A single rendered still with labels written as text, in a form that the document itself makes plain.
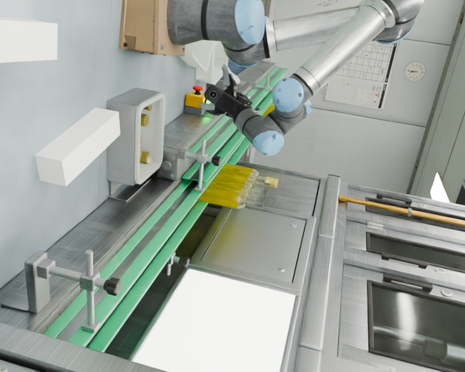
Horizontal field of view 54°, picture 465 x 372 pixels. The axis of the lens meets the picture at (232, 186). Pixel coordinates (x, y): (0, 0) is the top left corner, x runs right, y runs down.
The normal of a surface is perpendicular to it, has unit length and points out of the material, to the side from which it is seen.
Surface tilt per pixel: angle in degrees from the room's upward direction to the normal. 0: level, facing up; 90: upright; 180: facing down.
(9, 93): 0
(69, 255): 90
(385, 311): 90
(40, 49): 0
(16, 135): 0
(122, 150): 90
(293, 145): 90
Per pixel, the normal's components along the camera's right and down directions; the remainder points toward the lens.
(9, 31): 0.96, 0.20
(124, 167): -0.25, 0.39
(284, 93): -0.17, -0.12
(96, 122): 0.07, -0.82
